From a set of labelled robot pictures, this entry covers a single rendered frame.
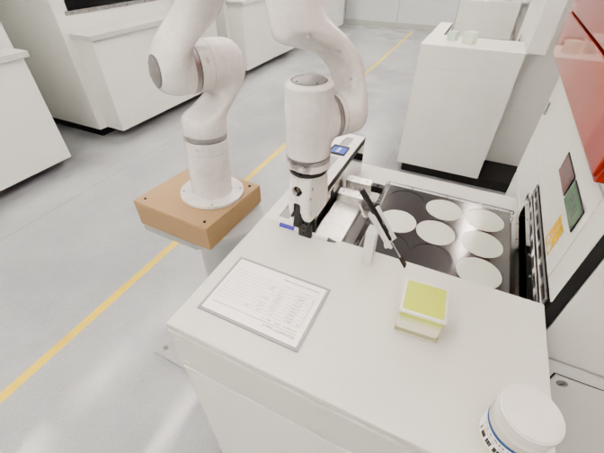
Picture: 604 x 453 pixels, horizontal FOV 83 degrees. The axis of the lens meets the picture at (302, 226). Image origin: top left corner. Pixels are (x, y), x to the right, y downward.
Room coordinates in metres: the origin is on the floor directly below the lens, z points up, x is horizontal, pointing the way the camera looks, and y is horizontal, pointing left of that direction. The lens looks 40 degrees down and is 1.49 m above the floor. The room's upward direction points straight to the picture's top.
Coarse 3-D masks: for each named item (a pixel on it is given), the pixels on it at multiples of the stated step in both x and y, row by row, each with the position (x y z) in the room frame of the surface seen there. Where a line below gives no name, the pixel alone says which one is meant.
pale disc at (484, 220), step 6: (474, 210) 0.77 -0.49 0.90; (480, 210) 0.77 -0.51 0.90; (486, 210) 0.77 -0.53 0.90; (468, 216) 0.75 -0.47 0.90; (474, 216) 0.75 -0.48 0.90; (480, 216) 0.75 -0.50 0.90; (486, 216) 0.75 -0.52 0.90; (492, 216) 0.75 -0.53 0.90; (498, 216) 0.75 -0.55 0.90; (468, 222) 0.72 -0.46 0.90; (474, 222) 0.72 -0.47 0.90; (480, 222) 0.72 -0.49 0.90; (486, 222) 0.72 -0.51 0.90; (492, 222) 0.72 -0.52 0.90; (498, 222) 0.72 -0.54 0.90; (480, 228) 0.70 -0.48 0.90; (486, 228) 0.70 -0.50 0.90; (492, 228) 0.70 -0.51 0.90; (498, 228) 0.70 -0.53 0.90
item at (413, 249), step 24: (408, 192) 0.87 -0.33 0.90; (432, 216) 0.75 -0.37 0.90; (504, 216) 0.75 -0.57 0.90; (408, 240) 0.65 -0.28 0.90; (456, 240) 0.65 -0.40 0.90; (504, 240) 0.65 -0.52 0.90; (432, 264) 0.56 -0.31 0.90; (456, 264) 0.56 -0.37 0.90; (504, 264) 0.56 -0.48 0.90; (504, 288) 0.49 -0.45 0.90
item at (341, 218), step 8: (336, 200) 0.85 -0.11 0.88; (336, 208) 0.81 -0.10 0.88; (344, 208) 0.81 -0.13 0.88; (352, 208) 0.81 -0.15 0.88; (328, 216) 0.77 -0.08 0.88; (336, 216) 0.77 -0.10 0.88; (344, 216) 0.77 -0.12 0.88; (352, 216) 0.77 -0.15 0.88; (320, 224) 0.74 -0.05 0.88; (328, 224) 0.74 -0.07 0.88; (336, 224) 0.74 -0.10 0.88; (344, 224) 0.74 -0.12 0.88; (352, 224) 0.75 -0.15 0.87; (320, 232) 0.70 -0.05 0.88; (328, 232) 0.70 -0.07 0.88; (336, 232) 0.70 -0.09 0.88; (344, 232) 0.70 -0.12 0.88; (344, 240) 0.70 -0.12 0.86
